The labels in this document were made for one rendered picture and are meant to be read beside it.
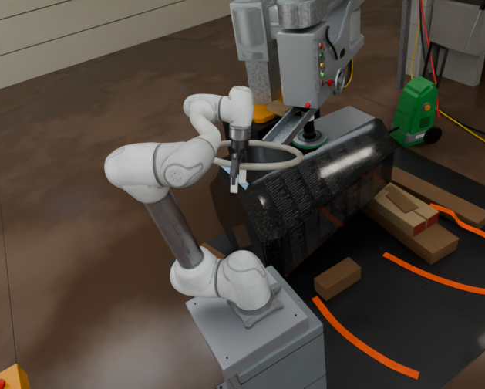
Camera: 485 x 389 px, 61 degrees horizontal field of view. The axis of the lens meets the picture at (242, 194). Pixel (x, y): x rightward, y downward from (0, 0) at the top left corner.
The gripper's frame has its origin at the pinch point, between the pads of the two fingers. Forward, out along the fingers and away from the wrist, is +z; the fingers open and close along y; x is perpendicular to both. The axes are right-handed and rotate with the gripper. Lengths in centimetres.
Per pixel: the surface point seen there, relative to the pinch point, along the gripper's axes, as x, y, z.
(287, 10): -7, 53, -74
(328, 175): -33, 84, 15
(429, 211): -102, 128, 46
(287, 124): -8, 68, -16
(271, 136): -3, 53, -12
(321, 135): -26, 93, -7
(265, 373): -24, -34, 65
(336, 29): -28, 100, -68
